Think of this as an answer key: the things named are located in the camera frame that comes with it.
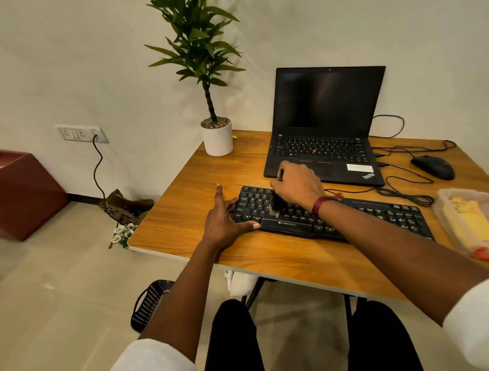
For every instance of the person's right forearm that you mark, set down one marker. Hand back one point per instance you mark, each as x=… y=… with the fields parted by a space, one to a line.
x=401 y=248

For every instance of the person's white shirt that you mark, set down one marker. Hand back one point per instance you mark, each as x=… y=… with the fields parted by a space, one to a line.
x=473 y=321

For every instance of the white flower bunch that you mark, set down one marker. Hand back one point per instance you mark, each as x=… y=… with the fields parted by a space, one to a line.
x=123 y=234

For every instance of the person's left forearm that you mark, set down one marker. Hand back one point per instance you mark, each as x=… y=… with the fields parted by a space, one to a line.
x=183 y=305

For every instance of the person's right hand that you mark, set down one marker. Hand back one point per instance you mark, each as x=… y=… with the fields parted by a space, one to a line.
x=300 y=183

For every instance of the white wall socket panel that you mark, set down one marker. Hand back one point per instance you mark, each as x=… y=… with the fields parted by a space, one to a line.
x=80 y=133

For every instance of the black table leg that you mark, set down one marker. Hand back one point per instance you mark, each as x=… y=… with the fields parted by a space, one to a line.
x=255 y=292
x=348 y=309

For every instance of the black computer mouse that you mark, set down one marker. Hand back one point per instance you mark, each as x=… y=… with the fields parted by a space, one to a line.
x=433 y=167

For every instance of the red wrist band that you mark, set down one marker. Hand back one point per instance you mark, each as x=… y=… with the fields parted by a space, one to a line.
x=321 y=204

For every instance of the brown patterned bag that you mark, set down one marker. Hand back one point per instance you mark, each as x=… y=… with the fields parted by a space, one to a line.
x=126 y=208

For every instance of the black woven basket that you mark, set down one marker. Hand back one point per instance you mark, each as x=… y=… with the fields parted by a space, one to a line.
x=147 y=304

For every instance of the white plant pot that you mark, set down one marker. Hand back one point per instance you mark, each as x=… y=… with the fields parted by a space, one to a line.
x=217 y=141

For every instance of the person's black trousers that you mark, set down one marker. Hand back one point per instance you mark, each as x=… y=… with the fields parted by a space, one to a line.
x=233 y=340

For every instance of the black cleaning brush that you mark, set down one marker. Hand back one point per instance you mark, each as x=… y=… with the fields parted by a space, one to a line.
x=277 y=202

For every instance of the black keyboard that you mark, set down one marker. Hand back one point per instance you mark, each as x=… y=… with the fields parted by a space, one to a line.
x=382 y=216

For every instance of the yellow cloth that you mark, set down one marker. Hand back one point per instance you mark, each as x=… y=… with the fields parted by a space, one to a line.
x=471 y=218

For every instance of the green leafy plant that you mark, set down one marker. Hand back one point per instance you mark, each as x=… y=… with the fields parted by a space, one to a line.
x=200 y=46

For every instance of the black laptop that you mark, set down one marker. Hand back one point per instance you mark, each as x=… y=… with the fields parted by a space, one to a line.
x=328 y=99

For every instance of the clear plastic container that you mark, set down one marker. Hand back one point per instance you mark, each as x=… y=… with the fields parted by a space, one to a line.
x=443 y=214

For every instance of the person's left hand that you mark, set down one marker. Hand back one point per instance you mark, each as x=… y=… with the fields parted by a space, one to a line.
x=221 y=229

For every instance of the dark brown cabinet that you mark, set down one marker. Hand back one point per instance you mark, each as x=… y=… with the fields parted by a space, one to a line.
x=30 y=195

